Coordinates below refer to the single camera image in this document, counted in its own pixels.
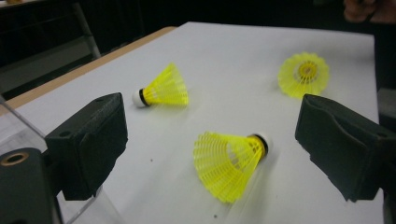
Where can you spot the yellow plastic shuttlecock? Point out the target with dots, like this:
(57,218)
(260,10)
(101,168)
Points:
(224,168)
(166,88)
(291,81)

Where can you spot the white metal stand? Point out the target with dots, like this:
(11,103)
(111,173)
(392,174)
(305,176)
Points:
(88,34)

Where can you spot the white table board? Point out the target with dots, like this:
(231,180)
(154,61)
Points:
(233,62)

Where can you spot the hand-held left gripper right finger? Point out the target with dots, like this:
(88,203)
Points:
(345,149)

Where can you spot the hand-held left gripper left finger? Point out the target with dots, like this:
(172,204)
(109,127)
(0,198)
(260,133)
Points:
(90,146)

